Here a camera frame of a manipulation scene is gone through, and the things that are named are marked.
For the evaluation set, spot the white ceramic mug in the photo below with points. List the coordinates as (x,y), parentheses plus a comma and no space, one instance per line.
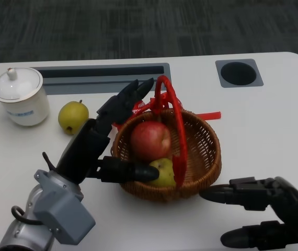
(26,112)

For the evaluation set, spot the yellow-green pear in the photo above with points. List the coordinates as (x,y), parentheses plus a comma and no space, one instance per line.
(73,116)
(164,170)

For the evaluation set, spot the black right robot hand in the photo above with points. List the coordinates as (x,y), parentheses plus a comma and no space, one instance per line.
(292,209)

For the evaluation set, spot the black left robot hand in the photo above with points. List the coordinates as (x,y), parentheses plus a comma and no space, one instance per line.
(86,149)

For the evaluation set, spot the gray left robot arm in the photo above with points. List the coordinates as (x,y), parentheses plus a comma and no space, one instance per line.
(60,209)

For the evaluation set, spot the red apple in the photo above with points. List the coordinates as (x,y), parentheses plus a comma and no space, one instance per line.
(149,141)

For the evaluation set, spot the white ceramic mug lid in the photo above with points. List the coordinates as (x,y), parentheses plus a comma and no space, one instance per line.
(18,83)

